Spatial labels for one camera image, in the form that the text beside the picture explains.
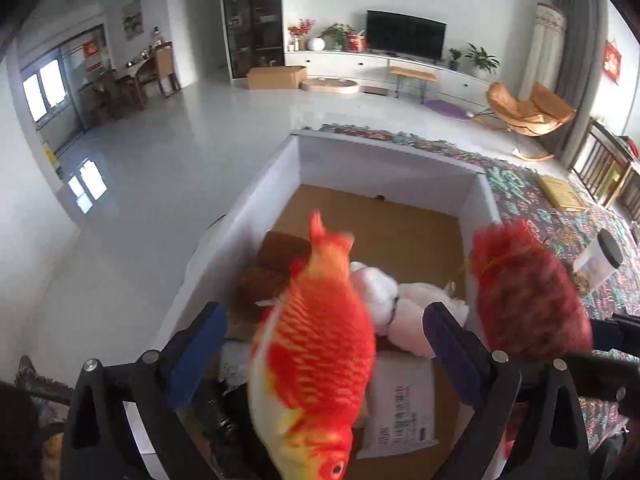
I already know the red patterned pouch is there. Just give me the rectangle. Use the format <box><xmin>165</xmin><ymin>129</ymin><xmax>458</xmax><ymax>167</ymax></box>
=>
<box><xmin>468</xmin><ymin>219</ymin><xmax>594</xmax><ymax>363</ymax></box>

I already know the white wipes package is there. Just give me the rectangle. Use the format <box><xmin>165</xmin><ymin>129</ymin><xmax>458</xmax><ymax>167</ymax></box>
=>
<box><xmin>357</xmin><ymin>351</ymin><xmax>438</xmax><ymax>460</ymax></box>

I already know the beige fabric bag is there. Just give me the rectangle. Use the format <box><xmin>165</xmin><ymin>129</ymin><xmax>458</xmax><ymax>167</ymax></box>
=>
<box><xmin>387</xmin><ymin>282</ymin><xmax>471</xmax><ymax>360</ymax></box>

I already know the clear zip plastic bag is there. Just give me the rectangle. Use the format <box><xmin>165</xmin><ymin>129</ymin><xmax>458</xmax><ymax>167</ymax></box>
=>
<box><xmin>218</xmin><ymin>339</ymin><xmax>250</xmax><ymax>390</ymax></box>

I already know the orange knitted cloth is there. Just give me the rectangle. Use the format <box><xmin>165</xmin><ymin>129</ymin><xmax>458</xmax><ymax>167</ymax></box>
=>
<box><xmin>235</xmin><ymin>231</ymin><xmax>310</xmax><ymax>316</ymax></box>

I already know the clear jar black lid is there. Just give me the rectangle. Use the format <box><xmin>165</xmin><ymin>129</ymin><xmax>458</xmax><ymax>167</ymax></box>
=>
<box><xmin>573</xmin><ymin>229</ymin><xmax>624</xmax><ymax>297</ymax></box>

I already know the yellow flat box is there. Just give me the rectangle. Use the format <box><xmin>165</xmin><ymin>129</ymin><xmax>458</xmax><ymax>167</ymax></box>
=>
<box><xmin>537</xmin><ymin>174</ymin><xmax>587</xmax><ymax>212</ymax></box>

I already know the wooden dining chair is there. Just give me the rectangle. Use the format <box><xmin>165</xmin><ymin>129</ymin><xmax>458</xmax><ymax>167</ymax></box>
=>
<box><xmin>572</xmin><ymin>118</ymin><xmax>639</xmax><ymax>222</ymax></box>

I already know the white cardboard storage box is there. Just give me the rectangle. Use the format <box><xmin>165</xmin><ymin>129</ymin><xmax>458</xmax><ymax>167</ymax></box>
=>
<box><xmin>154</xmin><ymin>133</ymin><xmax>498</xmax><ymax>479</ymax></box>

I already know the orange lounge chair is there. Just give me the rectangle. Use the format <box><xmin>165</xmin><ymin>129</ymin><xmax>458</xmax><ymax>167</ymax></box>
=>
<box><xmin>468</xmin><ymin>81</ymin><xmax>576</xmax><ymax>138</ymax></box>

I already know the green potted plant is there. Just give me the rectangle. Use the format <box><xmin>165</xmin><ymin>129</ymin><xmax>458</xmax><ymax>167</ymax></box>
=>
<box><xmin>465</xmin><ymin>44</ymin><xmax>500</xmax><ymax>80</ymax></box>

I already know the white tv console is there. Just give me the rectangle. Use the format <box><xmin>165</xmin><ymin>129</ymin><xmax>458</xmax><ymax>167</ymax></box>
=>
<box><xmin>284</xmin><ymin>51</ymin><xmax>489</xmax><ymax>110</ymax></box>

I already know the small potted plant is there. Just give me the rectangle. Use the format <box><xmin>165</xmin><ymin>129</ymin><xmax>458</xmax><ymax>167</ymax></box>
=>
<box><xmin>448</xmin><ymin>48</ymin><xmax>462</xmax><ymax>72</ymax></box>

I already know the small wooden bench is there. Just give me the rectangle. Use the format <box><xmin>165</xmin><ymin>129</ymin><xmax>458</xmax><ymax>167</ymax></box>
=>
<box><xmin>388</xmin><ymin>65</ymin><xmax>439</xmax><ymax>103</ymax></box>

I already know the brown cardboard box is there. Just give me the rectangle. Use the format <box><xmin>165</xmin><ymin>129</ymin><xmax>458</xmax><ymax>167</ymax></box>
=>
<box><xmin>246</xmin><ymin>66</ymin><xmax>307</xmax><ymax>90</ymax></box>

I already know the black flat television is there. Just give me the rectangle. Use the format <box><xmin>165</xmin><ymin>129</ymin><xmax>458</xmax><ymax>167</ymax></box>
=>
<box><xmin>364</xmin><ymin>10</ymin><xmax>446</xmax><ymax>61</ymax></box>

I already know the red flower arrangement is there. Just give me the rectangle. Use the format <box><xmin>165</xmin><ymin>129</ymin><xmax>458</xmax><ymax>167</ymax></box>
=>
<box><xmin>288</xmin><ymin>18</ymin><xmax>316</xmax><ymax>51</ymax></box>

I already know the dark glass cabinet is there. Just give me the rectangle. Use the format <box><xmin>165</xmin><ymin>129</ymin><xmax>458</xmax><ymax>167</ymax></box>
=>
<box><xmin>222</xmin><ymin>0</ymin><xmax>284</xmax><ymax>79</ymax></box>

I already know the red wall decoration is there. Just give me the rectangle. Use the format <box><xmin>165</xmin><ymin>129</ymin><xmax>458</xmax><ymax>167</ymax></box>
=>
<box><xmin>603</xmin><ymin>40</ymin><xmax>622</xmax><ymax>84</ymax></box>

